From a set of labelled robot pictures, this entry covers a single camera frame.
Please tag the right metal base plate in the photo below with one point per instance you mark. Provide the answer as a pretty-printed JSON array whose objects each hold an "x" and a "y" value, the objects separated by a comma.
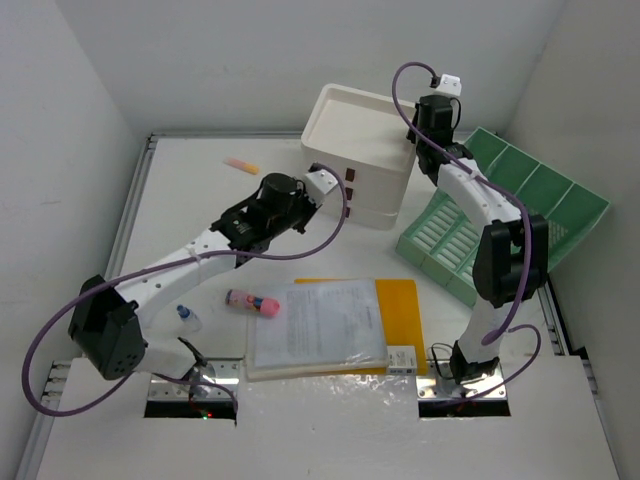
[{"x": 487, "y": 387}]

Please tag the metal base plate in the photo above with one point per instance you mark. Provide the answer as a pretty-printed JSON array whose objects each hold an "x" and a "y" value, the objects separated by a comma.
[
  {"x": 217, "y": 382},
  {"x": 487, "y": 387}
]

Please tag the pink orange highlighter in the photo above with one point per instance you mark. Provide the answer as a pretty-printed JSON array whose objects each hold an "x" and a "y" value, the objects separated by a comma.
[{"x": 242, "y": 165}]

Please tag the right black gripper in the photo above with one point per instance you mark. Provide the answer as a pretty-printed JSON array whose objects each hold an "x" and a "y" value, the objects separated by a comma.
[{"x": 418, "y": 112}]

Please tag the white three-drawer organizer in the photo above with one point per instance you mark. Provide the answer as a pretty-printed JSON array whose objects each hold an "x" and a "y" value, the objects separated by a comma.
[{"x": 361, "y": 137}]

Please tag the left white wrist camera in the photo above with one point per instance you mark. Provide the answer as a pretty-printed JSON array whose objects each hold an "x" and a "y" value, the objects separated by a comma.
[{"x": 319, "y": 184}]

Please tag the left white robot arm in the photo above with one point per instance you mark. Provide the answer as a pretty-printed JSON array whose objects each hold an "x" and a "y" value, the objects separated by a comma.
[{"x": 113, "y": 327}]

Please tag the clear sleeve with papers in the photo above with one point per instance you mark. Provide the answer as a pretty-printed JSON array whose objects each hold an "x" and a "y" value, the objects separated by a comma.
[{"x": 275, "y": 345}]

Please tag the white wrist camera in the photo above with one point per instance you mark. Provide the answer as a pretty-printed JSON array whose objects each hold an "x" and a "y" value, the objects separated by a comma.
[
  {"x": 447, "y": 85},
  {"x": 319, "y": 184}
]

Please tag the pink glue stick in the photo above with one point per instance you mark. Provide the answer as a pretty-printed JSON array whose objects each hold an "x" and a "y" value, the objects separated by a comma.
[{"x": 264, "y": 306}]

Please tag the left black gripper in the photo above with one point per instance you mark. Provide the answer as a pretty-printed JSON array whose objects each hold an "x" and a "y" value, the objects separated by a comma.
[{"x": 309, "y": 204}]

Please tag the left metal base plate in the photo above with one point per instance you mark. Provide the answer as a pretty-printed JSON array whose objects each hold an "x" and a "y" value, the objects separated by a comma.
[{"x": 217, "y": 382}]

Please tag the green plastic file tray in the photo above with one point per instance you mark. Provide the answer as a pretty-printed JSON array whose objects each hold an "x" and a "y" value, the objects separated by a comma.
[{"x": 442, "y": 242}]

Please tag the small clear blue-capped bottle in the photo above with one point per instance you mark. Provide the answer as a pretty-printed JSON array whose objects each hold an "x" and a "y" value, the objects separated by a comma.
[{"x": 190, "y": 321}]

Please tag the yellow folder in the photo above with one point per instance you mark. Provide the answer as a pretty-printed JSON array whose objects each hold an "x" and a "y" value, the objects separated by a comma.
[{"x": 400, "y": 310}]

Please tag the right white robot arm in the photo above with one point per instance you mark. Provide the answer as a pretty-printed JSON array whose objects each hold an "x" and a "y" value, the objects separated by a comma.
[{"x": 512, "y": 256}]

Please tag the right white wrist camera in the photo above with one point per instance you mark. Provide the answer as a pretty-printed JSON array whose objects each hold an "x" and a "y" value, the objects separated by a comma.
[{"x": 447, "y": 85}]

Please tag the small white box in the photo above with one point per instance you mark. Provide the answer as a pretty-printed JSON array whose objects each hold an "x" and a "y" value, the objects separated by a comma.
[{"x": 402, "y": 360}]

